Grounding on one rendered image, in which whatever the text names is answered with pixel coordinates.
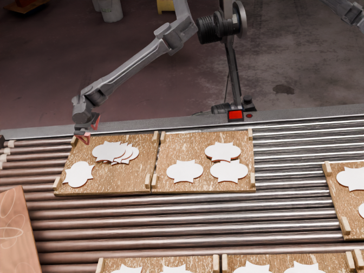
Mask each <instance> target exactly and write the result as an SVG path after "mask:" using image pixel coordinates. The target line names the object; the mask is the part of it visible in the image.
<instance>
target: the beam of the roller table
mask: <svg viewBox="0 0 364 273"><path fill-rule="evenodd" d="M243 114H244V121H239V122H228V114H227V113H226V114H211V115H196V116H181V117H173V118H158V119H143V120H128V121H113V122H99V124H98V127H97V130H93V128H92V127H91V126H90V128H89V130H85V129H84V128H82V129H81V130H80V131H85V132H87V133H90V135H106V134H121V133H137V132H153V131H169V130H178V129H193V128H209V127H224V126H240V125H256V124H271V123H280V122H296V121H311V120H327V119H343V118H359V117H364V103H361V104H353V105H338V106H323V107H308V108H294V109H279V110H264V111H255V112H243ZM247 114H252V117H251V118H247V117H246V115H247ZM74 126H75V125H61V126H46V127H31V128H16V129H2V130H1V131H0V135H3V136H4V138H5V140H6V141H10V140H16V141H19V140H34V139H50V138H66V137H73V136H74V131H75V129H74Z"/></svg>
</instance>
